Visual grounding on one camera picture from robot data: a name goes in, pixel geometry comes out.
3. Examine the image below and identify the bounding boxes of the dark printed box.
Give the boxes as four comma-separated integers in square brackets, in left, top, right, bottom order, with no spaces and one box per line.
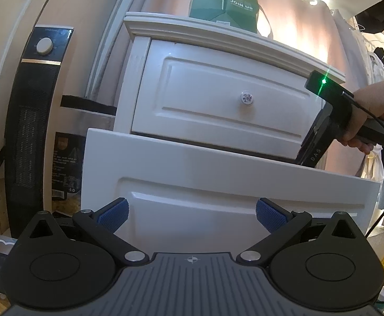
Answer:
[52,132,82,202]

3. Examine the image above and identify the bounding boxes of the black tower heater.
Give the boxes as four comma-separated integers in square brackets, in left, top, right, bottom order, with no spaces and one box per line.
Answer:
[4,24,74,239]

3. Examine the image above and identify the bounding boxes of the black strap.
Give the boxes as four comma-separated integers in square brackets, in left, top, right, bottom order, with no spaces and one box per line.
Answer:
[61,95,117,116]

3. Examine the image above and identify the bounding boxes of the green cardboard box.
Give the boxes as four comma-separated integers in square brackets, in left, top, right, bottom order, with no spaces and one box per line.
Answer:
[188,0,260,34]

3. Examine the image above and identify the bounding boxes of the white heart card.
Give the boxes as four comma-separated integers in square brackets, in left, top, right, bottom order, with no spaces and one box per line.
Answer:
[0,232,19,258]

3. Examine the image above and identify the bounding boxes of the white drawer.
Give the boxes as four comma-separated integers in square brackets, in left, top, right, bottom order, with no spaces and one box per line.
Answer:
[131,36,326,166]
[80,128,381,257]

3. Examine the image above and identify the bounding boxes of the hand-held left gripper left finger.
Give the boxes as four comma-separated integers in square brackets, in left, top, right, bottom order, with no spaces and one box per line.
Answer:
[16,198,148,265]

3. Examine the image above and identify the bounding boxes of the person's right hand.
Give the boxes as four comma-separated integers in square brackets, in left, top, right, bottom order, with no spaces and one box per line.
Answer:
[338,79,384,155]

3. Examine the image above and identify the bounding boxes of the white closed drawer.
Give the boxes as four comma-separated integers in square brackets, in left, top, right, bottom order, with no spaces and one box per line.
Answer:
[131,36,326,166]

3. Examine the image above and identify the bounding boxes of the white nightstand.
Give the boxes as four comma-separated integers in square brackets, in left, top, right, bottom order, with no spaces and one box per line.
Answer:
[113,11,347,172]

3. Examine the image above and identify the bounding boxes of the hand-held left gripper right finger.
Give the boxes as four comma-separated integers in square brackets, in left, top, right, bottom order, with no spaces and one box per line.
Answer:
[236,197,365,265]

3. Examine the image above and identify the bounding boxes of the hanging clothes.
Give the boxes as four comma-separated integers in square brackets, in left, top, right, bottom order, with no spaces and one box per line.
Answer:
[333,0,384,83]

